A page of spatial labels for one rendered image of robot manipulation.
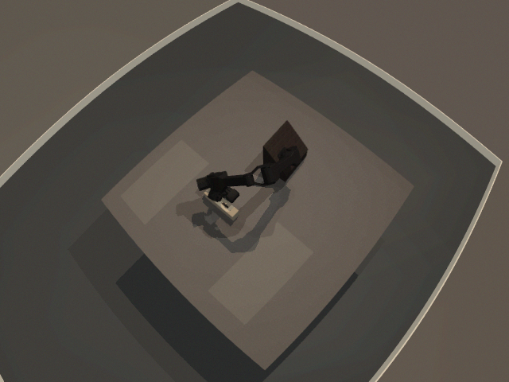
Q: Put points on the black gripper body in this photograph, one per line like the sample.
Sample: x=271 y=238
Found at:
x=231 y=194

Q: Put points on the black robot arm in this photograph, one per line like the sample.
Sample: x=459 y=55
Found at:
x=218 y=181

